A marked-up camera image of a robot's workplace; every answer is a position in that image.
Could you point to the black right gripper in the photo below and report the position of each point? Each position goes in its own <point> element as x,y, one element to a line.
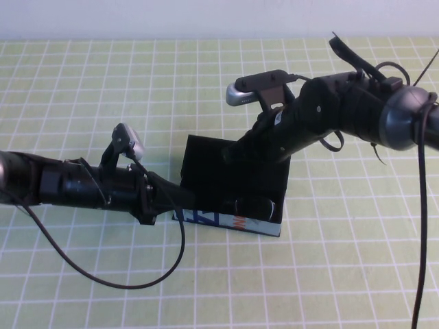
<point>284,137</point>

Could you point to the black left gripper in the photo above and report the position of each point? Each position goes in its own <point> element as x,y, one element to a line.
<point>120,186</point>

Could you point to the black glasses case printed side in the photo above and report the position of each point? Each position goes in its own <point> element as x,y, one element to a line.
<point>205,164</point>

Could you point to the black frame glasses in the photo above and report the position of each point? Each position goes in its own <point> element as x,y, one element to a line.
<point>255,207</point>

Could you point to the green grid table cloth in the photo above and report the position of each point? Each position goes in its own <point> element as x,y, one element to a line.
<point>308,274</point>

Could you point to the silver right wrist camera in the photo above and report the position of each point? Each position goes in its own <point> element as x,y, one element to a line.
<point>240,96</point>

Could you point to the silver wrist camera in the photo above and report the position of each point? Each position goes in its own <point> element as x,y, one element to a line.
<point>132,142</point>
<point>240,96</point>

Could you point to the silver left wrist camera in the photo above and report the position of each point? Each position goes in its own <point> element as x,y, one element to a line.
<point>132,142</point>

